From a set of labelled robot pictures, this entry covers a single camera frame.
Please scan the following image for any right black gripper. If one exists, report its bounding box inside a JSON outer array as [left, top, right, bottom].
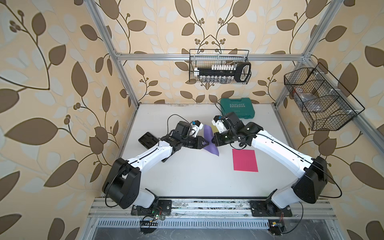
[[210, 129, 237, 146]]

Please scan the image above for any black socket holder tool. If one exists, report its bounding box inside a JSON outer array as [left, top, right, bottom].
[[192, 62, 252, 84]]

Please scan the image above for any yellow square paper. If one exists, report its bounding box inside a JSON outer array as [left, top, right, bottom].
[[211, 125, 219, 133]]

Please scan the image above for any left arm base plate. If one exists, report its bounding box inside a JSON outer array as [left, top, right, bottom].
[[131, 199, 172, 217]]

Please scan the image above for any black flat tray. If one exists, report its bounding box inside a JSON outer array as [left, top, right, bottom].
[[138, 132, 159, 150]]

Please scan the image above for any aluminium front rail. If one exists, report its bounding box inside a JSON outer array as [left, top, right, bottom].
[[88, 198, 337, 220]]

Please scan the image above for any black wire basket wall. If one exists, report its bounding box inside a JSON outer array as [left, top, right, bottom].
[[189, 49, 252, 86], [284, 62, 365, 131]]

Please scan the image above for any purple square paper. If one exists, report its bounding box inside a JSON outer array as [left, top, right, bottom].
[[203, 125, 220, 156]]

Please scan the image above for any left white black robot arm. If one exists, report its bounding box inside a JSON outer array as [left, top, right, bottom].
[[102, 121, 209, 209]]

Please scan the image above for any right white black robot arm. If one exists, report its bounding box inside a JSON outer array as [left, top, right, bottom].
[[212, 113, 328, 211]]

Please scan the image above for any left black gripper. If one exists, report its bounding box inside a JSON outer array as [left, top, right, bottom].
[[179, 134, 209, 149]]

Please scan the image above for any pink square paper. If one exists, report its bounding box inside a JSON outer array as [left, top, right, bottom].
[[233, 150, 259, 173]]

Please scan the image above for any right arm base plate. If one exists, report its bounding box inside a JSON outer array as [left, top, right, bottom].
[[249, 200, 293, 218]]

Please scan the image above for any plastic bag in basket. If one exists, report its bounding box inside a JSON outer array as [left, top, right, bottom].
[[295, 88, 323, 112]]

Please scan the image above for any black wire basket back wall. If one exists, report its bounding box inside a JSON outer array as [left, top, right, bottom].
[[189, 49, 252, 86]]

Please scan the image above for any black wire basket right wall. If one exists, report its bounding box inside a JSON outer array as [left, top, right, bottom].
[[284, 62, 365, 131]]

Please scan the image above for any green tool case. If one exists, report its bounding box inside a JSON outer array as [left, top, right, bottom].
[[220, 98, 255, 119]]

